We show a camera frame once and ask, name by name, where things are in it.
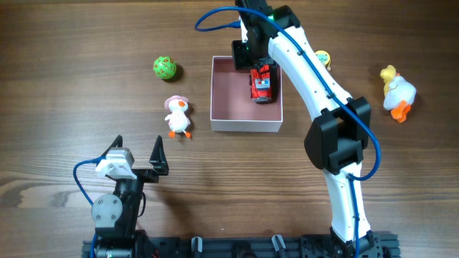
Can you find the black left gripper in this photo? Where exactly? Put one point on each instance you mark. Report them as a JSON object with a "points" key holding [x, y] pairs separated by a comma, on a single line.
{"points": [[142, 173]]}

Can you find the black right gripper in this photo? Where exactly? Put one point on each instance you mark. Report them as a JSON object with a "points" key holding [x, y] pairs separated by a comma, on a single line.
{"points": [[261, 63]]}

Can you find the red toy fire truck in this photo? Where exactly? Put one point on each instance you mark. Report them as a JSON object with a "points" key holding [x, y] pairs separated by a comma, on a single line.
{"points": [[260, 86]]}

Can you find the white box pink interior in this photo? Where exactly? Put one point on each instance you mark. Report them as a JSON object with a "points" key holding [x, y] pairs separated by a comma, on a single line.
{"points": [[231, 107]]}

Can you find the white plush duck yellow hair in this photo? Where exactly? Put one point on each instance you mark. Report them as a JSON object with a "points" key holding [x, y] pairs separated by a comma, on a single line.
{"points": [[399, 94]]}

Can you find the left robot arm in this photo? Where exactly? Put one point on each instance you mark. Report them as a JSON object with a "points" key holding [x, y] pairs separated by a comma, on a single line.
{"points": [[116, 214]]}

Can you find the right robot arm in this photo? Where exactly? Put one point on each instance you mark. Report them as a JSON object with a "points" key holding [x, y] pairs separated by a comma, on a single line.
{"points": [[339, 141]]}

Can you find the small duck with pink hat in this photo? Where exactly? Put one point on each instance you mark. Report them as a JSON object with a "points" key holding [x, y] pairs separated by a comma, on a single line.
{"points": [[177, 118]]}

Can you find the yellow wooden rattle drum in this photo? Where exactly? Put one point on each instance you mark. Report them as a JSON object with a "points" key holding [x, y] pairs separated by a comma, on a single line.
{"points": [[325, 58]]}

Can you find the green number ball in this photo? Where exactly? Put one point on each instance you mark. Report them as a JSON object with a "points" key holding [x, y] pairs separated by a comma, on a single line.
{"points": [[164, 67]]}

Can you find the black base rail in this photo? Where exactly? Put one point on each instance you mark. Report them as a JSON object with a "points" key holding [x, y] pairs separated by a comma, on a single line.
{"points": [[276, 246]]}

